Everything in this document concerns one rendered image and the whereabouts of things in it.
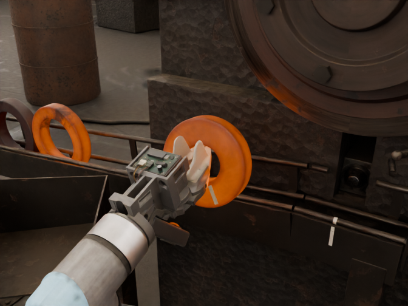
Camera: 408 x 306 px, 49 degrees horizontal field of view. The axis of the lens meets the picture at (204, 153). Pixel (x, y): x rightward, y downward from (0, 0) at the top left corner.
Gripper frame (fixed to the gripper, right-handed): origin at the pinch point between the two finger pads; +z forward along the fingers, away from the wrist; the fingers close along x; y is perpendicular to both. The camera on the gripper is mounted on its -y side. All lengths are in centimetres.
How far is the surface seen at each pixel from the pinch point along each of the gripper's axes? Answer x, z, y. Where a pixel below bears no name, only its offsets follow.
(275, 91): -7.3, 13.1, 5.3
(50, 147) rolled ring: 57, 9, -21
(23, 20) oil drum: 237, 141, -58
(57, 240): 30.5, -14.1, -20.8
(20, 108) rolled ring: 65, 11, -12
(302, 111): -12.2, 12.4, 2.7
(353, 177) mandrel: -19.8, 18.9, -15.3
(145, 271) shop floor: 56, 23, -93
